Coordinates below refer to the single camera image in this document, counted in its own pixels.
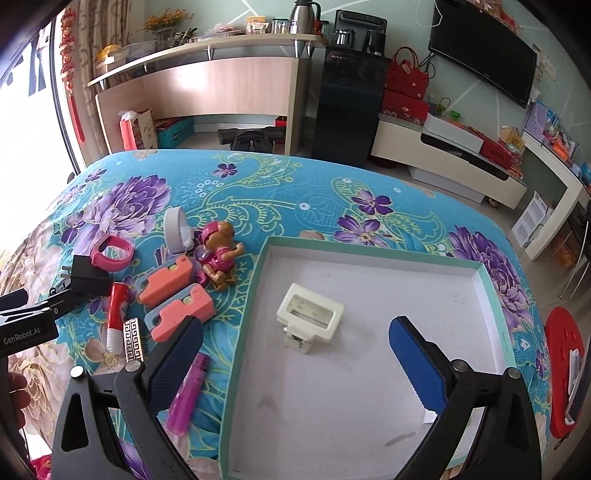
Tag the wooden bar counter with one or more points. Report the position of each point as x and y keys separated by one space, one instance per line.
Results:
x=207 y=87

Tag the pink puppy toy figure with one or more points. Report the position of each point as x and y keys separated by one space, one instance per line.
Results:
x=217 y=251

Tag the cream plastic holder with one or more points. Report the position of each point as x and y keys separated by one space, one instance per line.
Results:
x=286 y=314

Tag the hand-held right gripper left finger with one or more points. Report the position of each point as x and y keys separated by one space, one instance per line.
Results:
x=178 y=360

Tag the white printed carton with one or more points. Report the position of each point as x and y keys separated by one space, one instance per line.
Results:
x=531 y=221

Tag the black charger plug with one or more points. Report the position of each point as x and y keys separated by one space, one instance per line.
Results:
x=90 y=279

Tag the steel thermos jug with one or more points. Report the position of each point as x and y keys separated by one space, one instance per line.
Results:
x=304 y=18

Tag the black exercise equipment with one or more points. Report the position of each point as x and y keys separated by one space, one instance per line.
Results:
x=251 y=137

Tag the white box lid teal rim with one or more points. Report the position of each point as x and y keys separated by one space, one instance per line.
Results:
x=360 y=401

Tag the black smartphone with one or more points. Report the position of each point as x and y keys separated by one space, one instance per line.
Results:
x=573 y=408

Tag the red paper bag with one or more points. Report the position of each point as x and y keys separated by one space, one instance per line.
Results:
x=127 y=134

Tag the orange and blue clip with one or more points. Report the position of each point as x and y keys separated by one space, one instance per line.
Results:
x=180 y=318

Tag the red gift bag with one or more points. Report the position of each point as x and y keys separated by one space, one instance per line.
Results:
x=406 y=78

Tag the red gift box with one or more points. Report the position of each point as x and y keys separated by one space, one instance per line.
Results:
x=401 y=108

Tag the black metal chair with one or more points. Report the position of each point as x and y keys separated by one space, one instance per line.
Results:
x=575 y=263

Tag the red plastic stool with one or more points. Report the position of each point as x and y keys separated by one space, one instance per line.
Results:
x=558 y=369

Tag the red flat box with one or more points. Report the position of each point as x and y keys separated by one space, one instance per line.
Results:
x=496 y=154

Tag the red hanging ornament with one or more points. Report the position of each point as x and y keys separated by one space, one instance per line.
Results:
x=71 y=74

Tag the pink smartwatch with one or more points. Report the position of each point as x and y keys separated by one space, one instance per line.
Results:
x=99 y=258

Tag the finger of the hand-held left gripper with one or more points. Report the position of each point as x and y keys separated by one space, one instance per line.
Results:
x=55 y=302

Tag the yellow flowers in vase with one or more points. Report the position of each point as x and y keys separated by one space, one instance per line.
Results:
x=161 y=25

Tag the black tea bar machine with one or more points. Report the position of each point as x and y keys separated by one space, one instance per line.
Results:
x=346 y=101

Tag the red glue tube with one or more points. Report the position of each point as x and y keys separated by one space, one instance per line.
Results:
x=116 y=309

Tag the purple plastic basket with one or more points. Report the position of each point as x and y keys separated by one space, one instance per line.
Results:
x=538 y=120

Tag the small white device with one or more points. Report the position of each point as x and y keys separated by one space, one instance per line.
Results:
x=574 y=367

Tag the white flat box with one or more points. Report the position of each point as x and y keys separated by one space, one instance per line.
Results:
x=450 y=129

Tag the purple lighter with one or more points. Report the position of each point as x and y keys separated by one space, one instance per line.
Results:
x=184 y=397

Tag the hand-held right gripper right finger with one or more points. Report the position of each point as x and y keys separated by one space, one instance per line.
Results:
x=411 y=350

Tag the beige paper bag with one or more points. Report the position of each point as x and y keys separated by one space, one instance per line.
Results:
x=147 y=129

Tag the gold patterned lighter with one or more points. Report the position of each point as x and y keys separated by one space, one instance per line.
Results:
x=134 y=341

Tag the white corner desk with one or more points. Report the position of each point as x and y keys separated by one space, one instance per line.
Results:
x=554 y=217

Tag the white smartwatch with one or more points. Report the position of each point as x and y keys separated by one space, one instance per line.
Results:
x=173 y=230

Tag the floral teal bedsheet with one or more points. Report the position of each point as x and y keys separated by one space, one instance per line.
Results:
x=277 y=198

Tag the white television cabinet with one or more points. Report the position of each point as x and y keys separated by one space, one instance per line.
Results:
x=443 y=157

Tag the person's left hand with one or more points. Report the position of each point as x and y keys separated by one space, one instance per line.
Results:
x=14 y=401

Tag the black flat television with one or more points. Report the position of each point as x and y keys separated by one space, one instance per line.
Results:
x=480 y=55

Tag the yellow cardboard box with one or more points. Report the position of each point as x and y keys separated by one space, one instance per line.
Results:
x=512 y=138

